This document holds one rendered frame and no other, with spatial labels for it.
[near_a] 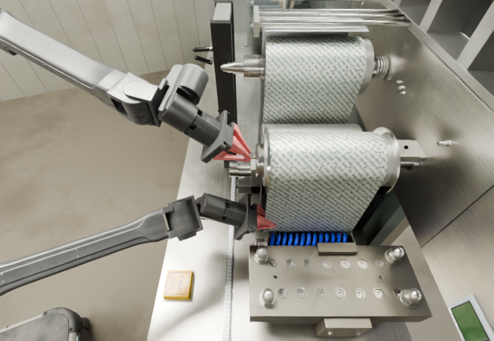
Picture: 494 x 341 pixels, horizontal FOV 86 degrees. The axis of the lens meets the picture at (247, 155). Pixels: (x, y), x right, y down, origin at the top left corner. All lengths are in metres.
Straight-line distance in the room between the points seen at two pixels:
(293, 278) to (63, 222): 1.88
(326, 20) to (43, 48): 0.58
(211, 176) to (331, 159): 0.57
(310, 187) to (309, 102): 0.24
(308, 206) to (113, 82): 0.47
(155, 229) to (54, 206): 1.90
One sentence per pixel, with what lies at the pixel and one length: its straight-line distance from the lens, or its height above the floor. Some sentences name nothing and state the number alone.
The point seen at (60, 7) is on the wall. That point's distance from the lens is 3.32.
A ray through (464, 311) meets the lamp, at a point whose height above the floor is 1.19.
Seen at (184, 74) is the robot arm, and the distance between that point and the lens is 0.53.
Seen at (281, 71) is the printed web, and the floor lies 1.36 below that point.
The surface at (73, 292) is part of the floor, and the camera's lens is 2.03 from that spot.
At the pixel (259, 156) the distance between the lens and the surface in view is 0.55.
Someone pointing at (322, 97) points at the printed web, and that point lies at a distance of 0.72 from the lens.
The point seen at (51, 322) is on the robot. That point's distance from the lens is 1.74.
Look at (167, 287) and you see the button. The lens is 0.83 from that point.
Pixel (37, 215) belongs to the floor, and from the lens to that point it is 2.46.
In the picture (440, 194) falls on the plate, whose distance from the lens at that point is 0.63.
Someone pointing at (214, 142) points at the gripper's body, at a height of 1.34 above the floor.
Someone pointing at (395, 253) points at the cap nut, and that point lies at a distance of 0.76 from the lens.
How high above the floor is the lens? 1.69
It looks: 48 degrees down
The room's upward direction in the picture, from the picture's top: straight up
